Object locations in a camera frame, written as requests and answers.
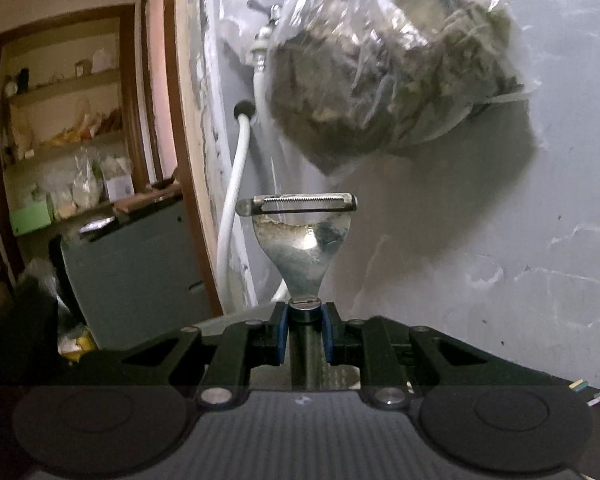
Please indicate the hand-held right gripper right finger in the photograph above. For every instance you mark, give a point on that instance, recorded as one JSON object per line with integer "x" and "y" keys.
{"x": 329, "y": 335}

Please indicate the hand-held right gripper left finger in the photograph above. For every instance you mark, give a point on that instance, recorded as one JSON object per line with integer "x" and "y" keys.
{"x": 281, "y": 335}

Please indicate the metal peeler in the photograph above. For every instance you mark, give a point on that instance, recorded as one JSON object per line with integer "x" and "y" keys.
{"x": 300, "y": 255}

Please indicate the brown wooden object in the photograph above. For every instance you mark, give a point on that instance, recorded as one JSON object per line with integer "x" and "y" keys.
{"x": 147, "y": 199}

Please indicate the yellow packet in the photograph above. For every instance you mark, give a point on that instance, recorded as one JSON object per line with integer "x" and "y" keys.
{"x": 77, "y": 345}

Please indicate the black tray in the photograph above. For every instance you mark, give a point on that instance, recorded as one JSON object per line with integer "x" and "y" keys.
{"x": 97, "y": 226}

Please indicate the white box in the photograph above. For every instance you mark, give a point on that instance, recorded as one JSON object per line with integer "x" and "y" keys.
{"x": 119, "y": 187}

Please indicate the clear plastic bag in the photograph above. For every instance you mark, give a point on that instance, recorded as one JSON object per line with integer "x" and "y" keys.
{"x": 80, "y": 190}

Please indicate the plastic bag of dried greens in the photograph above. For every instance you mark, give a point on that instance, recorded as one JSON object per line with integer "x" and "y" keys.
{"x": 380, "y": 85}

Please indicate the dark bulky object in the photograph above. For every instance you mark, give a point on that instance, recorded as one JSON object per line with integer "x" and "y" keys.
{"x": 25, "y": 320}

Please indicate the green box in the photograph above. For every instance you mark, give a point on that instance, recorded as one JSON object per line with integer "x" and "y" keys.
{"x": 30, "y": 217}

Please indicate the metal tap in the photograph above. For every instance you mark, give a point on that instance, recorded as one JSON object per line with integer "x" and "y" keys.
{"x": 265, "y": 35}

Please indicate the white container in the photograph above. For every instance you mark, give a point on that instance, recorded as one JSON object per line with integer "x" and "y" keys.
{"x": 104, "y": 61}

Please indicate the white plastic bag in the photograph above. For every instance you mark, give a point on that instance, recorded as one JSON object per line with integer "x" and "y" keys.
{"x": 235, "y": 5}

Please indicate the dark bottle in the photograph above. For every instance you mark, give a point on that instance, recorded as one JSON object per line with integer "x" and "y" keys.
{"x": 23, "y": 80}

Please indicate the small clock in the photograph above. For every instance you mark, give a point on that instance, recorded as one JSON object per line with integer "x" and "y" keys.
{"x": 11, "y": 89}

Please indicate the brown wooden door frame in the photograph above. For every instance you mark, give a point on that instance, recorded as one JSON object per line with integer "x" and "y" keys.
{"x": 180, "y": 135}

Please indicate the wooden wall shelf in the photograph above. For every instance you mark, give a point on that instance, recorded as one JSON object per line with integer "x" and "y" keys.
{"x": 125, "y": 85}

